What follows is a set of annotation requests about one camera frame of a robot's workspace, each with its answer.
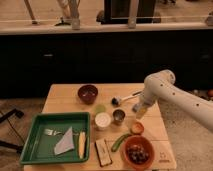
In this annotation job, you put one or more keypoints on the grey cloth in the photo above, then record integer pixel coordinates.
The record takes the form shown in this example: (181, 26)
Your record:
(66, 143)

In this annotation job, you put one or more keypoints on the green pepper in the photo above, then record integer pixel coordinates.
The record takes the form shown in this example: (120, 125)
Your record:
(118, 142)

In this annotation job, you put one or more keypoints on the black white dish brush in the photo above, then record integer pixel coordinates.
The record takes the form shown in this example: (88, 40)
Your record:
(117, 101)

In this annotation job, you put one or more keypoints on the light green lid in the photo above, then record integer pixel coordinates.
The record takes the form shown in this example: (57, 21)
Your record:
(99, 108)

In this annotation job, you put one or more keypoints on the white cup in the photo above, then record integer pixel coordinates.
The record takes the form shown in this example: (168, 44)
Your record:
(102, 121)

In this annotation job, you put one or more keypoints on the blue sponge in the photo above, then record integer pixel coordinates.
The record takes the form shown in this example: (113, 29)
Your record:
(135, 107)

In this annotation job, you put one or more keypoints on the dark red bowl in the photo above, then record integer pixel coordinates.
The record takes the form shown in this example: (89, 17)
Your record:
(88, 93)

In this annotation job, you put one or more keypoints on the orange bowl with dark fruit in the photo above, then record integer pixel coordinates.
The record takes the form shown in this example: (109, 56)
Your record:
(138, 152)

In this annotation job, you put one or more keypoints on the small metal cup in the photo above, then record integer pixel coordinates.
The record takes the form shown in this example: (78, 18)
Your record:
(118, 116)

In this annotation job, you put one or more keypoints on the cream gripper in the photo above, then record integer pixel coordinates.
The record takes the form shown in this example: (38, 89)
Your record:
(142, 110)

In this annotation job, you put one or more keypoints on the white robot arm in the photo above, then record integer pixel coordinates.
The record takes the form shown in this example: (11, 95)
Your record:
(161, 85)

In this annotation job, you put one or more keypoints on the green plastic tray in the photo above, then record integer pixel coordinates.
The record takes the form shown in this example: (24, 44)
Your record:
(39, 148)

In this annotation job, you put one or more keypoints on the dark low cabinet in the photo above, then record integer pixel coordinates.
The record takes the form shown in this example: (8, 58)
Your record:
(30, 64)

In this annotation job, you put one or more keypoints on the yellow corn cob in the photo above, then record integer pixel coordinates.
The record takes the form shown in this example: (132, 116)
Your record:
(82, 140)

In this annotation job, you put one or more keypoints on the red apple piece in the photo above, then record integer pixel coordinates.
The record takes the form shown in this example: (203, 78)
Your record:
(137, 128)

